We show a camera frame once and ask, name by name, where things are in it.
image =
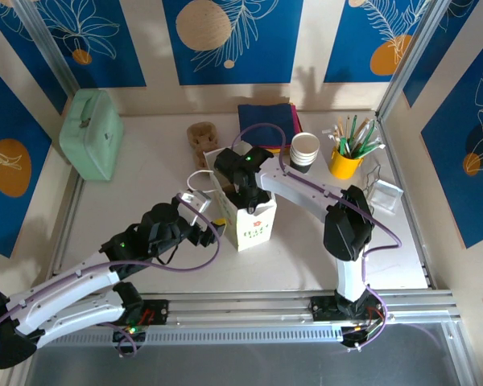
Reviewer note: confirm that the mint green carry case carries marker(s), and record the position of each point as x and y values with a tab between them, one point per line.
90	132

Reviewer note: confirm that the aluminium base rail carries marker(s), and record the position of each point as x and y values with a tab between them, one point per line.
241	307

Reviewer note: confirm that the white paper bag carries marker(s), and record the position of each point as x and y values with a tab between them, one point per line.
253	233

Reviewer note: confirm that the navy blue napkin stack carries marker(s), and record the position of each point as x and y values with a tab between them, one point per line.
265	112

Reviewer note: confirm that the yellow plastic bucket holder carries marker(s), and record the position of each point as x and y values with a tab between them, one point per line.
344	167

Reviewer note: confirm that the yellow napkin stack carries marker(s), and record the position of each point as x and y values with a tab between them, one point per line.
281	149

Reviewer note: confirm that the black controller board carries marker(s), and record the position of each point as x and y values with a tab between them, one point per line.
130	333
356	333

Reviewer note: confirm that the thin green stirrer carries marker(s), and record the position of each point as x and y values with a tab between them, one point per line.
352	124

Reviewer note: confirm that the wooden stirrer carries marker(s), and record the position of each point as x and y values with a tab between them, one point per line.
340	128

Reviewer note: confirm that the green wrapped straw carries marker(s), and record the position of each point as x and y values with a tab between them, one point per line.
372	148
368	134

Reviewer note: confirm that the grey metal sheet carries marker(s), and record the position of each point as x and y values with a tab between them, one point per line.
241	366

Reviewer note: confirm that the white wrapped straw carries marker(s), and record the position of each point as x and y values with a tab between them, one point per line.
381	147
329	133

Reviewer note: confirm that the clear plastic tray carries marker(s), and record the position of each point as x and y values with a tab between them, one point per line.
386	197

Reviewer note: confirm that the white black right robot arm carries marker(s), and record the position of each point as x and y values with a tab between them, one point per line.
298	189

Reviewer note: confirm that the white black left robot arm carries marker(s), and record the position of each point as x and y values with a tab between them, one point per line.
64	285

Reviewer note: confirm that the white black paper cup stack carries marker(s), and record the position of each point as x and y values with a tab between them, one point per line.
304	149

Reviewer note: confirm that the aluminium frame post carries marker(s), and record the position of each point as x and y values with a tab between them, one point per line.
48	44
410	60

